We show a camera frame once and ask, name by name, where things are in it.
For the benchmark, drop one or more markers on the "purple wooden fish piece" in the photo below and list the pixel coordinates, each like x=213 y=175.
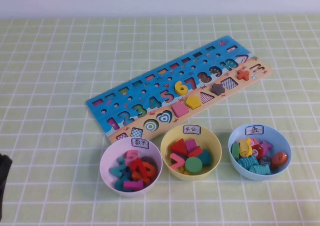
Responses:
x=265 y=146

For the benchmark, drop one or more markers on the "teal number piece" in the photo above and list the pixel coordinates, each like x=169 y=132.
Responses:
x=120 y=184
x=117 y=168

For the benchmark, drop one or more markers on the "dark navy wooden fish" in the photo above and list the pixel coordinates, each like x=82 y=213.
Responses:
x=265 y=161

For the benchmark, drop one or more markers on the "small yellow wooden piece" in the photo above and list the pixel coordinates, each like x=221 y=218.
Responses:
x=183 y=171

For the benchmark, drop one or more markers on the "white two-character label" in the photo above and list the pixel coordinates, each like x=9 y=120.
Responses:
x=192 y=129

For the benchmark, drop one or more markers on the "orange plus sign piece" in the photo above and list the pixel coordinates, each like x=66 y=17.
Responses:
x=243 y=75

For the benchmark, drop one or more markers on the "red fish with seven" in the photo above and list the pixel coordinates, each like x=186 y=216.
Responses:
x=257 y=152

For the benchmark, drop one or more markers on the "red-orange block piece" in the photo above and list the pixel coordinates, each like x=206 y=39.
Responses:
x=196 y=151

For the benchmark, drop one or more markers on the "slim teal wooden fish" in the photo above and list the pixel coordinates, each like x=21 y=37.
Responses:
x=258 y=169

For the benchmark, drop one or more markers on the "pink greater-than sign piece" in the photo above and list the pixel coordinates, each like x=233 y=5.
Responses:
x=180 y=160

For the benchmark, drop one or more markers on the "magenta number one piece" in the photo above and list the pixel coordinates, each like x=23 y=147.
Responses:
x=133 y=185

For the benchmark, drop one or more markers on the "orange wooden fish piece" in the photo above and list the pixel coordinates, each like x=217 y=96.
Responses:
x=279 y=159

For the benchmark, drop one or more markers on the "yellow plastic bowl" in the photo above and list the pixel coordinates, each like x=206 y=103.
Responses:
x=213 y=142

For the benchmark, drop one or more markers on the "teal circle piece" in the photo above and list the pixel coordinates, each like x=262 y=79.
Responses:
x=205 y=157

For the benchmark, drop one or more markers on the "yellow wooden fish piece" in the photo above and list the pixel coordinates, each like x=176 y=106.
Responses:
x=245 y=147

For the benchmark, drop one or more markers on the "dark brown star piece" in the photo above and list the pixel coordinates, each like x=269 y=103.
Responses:
x=217 y=89

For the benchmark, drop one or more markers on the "yellow number six piece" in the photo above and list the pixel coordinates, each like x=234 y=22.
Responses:
x=178 y=88

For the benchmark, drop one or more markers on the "light blue plastic bowl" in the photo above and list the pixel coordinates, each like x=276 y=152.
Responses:
x=260 y=177

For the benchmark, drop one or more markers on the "pale pink plastic bowl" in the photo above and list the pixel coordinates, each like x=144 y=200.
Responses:
x=108 y=153

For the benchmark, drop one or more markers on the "green circle piece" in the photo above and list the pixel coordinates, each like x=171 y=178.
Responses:
x=193 y=165

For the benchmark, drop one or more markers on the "blue wooden number puzzle board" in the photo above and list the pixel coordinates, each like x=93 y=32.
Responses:
x=195 y=92

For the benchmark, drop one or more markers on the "pink wooden fish piece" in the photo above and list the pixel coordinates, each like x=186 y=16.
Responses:
x=255 y=142

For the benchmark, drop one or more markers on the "green checked tablecloth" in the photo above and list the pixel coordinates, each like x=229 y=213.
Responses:
x=275 y=206

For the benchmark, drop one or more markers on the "orange number piece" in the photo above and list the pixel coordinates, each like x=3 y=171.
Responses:
x=150 y=171

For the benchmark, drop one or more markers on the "white fish character label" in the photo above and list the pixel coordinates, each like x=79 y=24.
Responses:
x=254 y=129

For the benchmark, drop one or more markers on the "magenta rectangle piece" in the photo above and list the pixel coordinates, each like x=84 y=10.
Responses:
x=191 y=145

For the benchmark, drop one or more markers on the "yellow pentagon piece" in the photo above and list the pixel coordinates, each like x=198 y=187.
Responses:
x=193 y=102

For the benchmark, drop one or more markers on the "pink square piece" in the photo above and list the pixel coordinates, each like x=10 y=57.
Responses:
x=180 y=109

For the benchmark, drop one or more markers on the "red number four piece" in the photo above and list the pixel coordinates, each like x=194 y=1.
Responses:
x=137 y=164

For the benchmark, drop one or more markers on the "red triangle piece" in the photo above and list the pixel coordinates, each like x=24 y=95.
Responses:
x=180 y=148

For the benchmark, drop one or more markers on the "white number word label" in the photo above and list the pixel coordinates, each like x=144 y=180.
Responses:
x=140 y=142

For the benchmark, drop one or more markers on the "pink number five piece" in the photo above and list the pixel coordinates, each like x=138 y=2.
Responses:
x=131 y=155

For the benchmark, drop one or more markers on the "green wooden fish piece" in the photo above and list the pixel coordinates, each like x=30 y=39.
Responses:
x=235 y=150

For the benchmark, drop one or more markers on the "large teal wooden fish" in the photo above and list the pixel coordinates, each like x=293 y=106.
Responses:
x=246 y=162

